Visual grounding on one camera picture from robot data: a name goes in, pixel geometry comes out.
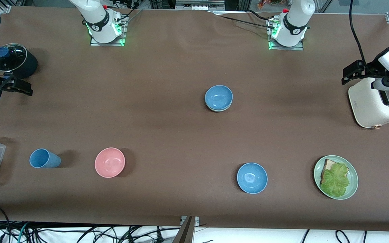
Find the blue bowl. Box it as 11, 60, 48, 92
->
205, 85, 233, 111
237, 163, 268, 194

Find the green bowl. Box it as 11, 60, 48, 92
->
205, 101, 233, 113

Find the pink bowl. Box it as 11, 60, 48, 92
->
95, 147, 126, 178

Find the black pot with glass lid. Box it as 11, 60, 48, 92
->
0, 43, 38, 102

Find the glass lid blue knob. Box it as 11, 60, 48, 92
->
0, 43, 28, 72

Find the white toaster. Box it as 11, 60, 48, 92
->
348, 78, 389, 129

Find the blue cup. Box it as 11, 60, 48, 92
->
29, 148, 61, 168

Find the bread slice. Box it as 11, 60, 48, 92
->
320, 159, 342, 184

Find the orange background object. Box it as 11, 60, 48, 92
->
257, 0, 283, 9

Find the green lettuce leaf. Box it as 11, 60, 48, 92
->
320, 163, 350, 198

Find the green plate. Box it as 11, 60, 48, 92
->
314, 155, 359, 200

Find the grey power strip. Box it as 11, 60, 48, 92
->
175, 0, 226, 11

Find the brown table cover mat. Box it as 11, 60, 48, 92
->
0, 6, 389, 232

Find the dark wooden beam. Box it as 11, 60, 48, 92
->
173, 217, 196, 243

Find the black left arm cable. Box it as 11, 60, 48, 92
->
349, 0, 367, 68

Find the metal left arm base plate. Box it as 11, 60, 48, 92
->
268, 19, 305, 51

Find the black table cable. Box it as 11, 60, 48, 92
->
247, 9, 278, 21
219, 15, 277, 29

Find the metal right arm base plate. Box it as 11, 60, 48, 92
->
90, 20, 126, 47

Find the black base cable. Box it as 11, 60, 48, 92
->
112, 0, 144, 26

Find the teal floor cable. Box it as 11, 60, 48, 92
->
18, 222, 29, 243

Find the metal table bracket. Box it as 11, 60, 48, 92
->
180, 216, 200, 226

